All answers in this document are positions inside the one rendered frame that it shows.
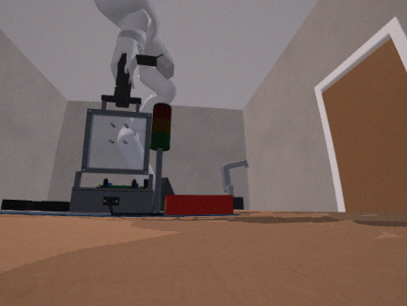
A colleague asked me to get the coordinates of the red open-top bin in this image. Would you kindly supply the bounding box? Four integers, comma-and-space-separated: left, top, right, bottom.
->
165, 195, 234, 215

